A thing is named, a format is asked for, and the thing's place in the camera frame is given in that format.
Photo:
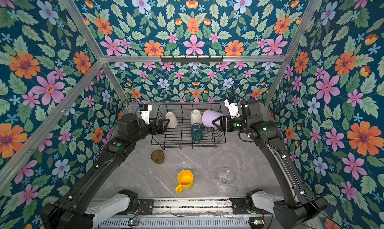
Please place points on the yellow mug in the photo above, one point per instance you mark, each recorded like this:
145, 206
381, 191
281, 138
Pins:
185, 180

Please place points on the black wall hook rail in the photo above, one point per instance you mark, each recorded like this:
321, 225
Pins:
192, 59

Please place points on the black wire dish rack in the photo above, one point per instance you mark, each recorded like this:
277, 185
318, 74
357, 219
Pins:
181, 137

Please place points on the cream mug pink handle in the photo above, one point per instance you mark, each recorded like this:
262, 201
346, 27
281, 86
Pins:
173, 122

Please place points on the white ceramic mug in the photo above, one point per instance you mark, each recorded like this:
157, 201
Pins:
196, 117

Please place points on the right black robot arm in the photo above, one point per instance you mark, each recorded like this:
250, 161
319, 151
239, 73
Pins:
298, 204

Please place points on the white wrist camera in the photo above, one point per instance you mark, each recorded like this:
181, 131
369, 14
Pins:
145, 110
232, 106

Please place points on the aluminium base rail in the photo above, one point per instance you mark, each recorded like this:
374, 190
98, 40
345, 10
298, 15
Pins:
192, 205

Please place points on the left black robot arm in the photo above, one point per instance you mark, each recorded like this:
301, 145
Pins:
72, 211

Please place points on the olive green glass cup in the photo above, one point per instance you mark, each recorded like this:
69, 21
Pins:
158, 156

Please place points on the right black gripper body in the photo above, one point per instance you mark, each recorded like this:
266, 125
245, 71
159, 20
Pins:
225, 123

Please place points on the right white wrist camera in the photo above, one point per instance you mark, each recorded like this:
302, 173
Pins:
232, 106

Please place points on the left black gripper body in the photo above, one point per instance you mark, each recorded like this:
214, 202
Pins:
154, 131

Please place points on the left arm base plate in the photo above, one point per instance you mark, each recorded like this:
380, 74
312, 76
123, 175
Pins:
144, 207

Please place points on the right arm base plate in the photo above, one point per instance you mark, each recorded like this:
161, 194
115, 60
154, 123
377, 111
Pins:
239, 207

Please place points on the dark green mug white interior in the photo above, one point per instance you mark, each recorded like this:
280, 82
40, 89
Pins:
197, 132

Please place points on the lilac plastic cup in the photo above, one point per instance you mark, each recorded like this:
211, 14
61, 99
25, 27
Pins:
209, 116

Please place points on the clear glass cup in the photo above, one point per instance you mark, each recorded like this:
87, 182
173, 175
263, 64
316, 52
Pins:
225, 176

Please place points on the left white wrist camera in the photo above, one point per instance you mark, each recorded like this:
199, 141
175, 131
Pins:
145, 110

